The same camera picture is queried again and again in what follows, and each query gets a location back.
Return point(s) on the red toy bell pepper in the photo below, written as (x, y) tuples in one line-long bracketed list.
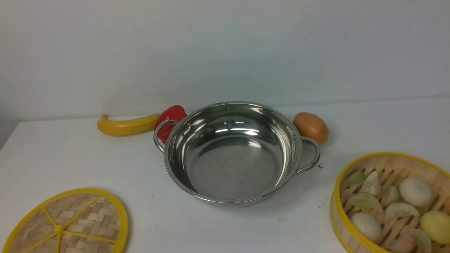
[(173, 113)]

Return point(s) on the small green dumpling centre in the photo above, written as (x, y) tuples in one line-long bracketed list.
[(392, 195)]

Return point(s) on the brown toy potato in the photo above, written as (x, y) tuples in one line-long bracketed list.
[(311, 126)]

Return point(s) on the white toy bun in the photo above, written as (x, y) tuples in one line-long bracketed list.
[(368, 225), (415, 191)]

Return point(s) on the white toy bun upper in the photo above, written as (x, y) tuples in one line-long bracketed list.
[(415, 191)]

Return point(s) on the white toy bun lower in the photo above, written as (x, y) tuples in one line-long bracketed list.
[(368, 225)]

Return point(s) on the pink toy dumpling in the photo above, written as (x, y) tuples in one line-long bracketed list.
[(404, 244)]

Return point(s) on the bamboo steamer basket yellow rim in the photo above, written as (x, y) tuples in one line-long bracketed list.
[(392, 169)]

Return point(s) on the yellow toy bun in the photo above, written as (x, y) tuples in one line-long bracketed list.
[(437, 226)]

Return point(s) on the green dumpling bottom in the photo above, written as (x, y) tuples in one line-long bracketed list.
[(421, 239)]

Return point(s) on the stainless steel pot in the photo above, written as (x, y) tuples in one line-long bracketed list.
[(234, 153)]

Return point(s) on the white dumpling upright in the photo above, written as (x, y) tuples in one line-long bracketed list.
[(372, 184)]

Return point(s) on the woven bamboo steamer lid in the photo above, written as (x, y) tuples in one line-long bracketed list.
[(84, 220)]

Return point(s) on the cream dumpling centre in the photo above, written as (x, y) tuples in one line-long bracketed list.
[(400, 210)]

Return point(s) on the yellow toy banana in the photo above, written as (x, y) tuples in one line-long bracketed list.
[(127, 127)]

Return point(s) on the pale green dumpling top left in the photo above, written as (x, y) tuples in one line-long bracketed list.
[(357, 178)]

